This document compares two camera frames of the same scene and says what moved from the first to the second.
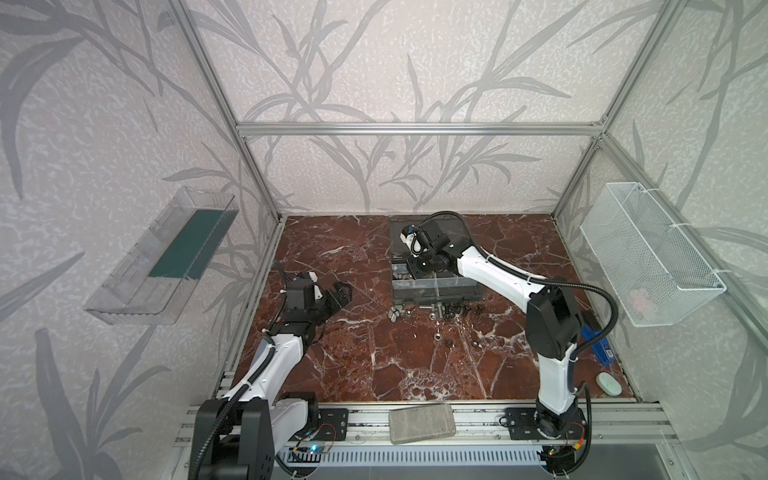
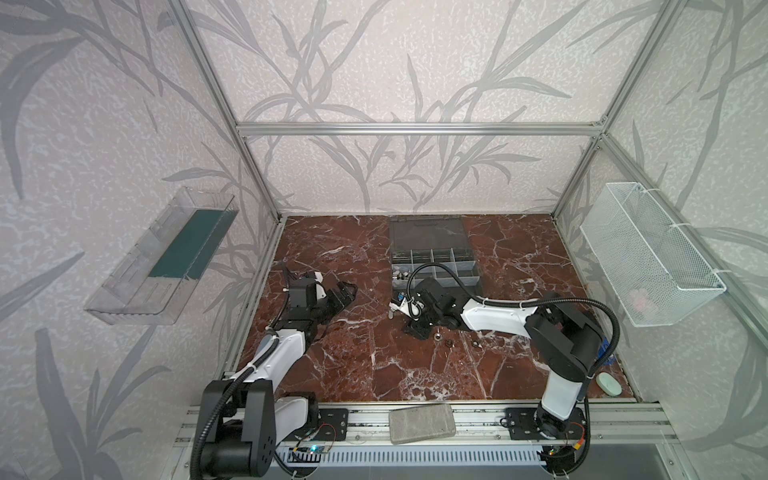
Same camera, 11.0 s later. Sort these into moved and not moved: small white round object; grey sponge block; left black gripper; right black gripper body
Moved: right black gripper body
Not moved: grey sponge block; small white round object; left black gripper
